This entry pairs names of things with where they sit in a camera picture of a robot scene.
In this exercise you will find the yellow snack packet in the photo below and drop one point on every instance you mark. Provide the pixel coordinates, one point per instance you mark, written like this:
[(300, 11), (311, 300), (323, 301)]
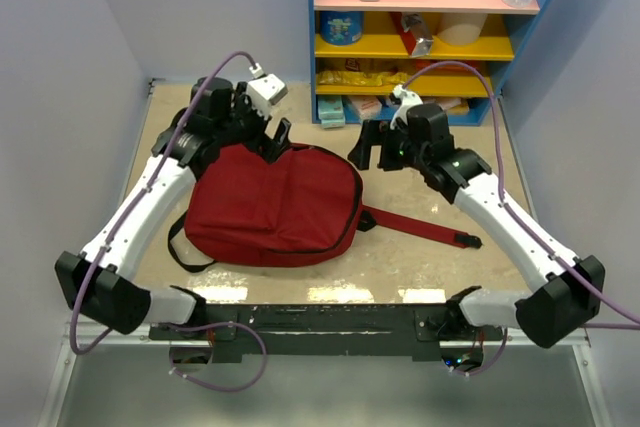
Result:
[(361, 79)]

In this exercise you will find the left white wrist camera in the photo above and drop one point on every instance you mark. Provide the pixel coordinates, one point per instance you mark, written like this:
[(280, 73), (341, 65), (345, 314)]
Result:
[(265, 91)]

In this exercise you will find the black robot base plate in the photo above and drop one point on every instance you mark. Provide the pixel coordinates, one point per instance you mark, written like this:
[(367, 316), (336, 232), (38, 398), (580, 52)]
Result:
[(423, 332)]

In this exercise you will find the orange flat box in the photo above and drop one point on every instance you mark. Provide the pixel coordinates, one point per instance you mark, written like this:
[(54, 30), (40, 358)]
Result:
[(448, 65)]

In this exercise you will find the red silver snack bag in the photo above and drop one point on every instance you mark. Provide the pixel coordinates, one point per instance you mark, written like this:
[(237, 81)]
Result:
[(417, 36)]

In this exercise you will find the yellow sponge pack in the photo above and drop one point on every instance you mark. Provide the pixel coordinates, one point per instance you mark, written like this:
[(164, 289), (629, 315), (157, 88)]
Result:
[(460, 109)]

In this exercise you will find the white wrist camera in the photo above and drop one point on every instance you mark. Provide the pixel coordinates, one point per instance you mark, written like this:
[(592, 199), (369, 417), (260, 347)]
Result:
[(265, 91), (404, 99)]

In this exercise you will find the white orange tissue pack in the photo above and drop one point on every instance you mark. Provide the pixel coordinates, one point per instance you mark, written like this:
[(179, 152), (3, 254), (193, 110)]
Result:
[(364, 107)]

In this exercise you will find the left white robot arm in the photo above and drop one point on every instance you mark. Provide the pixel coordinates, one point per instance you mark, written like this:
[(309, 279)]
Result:
[(98, 282)]

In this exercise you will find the white cylindrical container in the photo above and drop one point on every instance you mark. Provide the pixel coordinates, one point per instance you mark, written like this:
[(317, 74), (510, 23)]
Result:
[(459, 29)]

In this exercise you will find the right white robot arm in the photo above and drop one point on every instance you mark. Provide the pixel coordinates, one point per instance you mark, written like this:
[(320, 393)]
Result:
[(563, 288)]

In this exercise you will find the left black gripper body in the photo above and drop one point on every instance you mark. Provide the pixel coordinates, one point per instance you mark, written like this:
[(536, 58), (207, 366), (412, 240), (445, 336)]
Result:
[(248, 126)]

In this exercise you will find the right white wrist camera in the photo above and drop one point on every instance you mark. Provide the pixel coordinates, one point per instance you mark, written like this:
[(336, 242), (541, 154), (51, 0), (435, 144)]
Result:
[(404, 99)]

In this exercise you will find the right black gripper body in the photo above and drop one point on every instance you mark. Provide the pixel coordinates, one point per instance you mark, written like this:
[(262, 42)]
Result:
[(397, 151)]

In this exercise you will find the teal tissue box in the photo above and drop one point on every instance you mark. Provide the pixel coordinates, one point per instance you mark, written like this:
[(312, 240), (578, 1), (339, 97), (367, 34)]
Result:
[(330, 111)]

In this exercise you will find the blue cartoon tin can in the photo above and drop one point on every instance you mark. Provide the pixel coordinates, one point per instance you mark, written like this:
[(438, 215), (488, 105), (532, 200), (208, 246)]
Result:
[(341, 28)]

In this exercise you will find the blue shelf unit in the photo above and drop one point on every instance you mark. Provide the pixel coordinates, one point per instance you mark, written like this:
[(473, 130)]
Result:
[(458, 50)]

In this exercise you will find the red student backpack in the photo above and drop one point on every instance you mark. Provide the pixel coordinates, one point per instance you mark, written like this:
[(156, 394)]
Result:
[(301, 210)]

